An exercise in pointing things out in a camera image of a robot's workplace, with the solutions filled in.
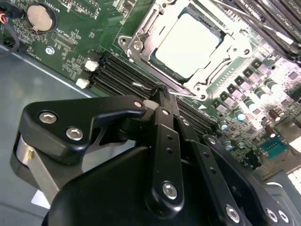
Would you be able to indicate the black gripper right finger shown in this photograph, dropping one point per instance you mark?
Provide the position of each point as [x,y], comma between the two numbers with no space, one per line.
[225,169]

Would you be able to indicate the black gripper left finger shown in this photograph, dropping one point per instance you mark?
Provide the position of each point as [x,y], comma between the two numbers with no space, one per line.
[70,110]

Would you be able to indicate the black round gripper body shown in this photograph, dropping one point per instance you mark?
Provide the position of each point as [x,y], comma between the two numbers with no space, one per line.
[105,195]

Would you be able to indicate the metal socket cover frame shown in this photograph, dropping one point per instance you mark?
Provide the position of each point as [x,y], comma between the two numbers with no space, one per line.
[211,75]

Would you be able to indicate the silver green CPU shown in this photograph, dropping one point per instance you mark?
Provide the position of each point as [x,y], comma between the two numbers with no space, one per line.
[188,44]

